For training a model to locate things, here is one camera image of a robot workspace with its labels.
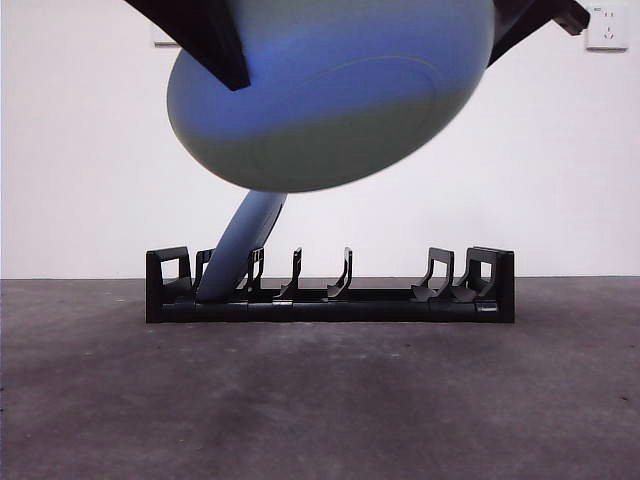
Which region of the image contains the blue round plate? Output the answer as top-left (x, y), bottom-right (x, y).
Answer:
top-left (196, 191), bottom-right (289, 305)

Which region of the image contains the pale green round plate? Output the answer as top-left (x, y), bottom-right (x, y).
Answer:
top-left (166, 0), bottom-right (497, 195)

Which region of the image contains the white wall power socket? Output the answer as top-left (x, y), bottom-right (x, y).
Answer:
top-left (152, 23), bottom-right (187, 49)
top-left (585, 4), bottom-right (629, 52)

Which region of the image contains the black plastic plate rack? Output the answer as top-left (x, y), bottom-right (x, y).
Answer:
top-left (145, 245), bottom-right (517, 325)

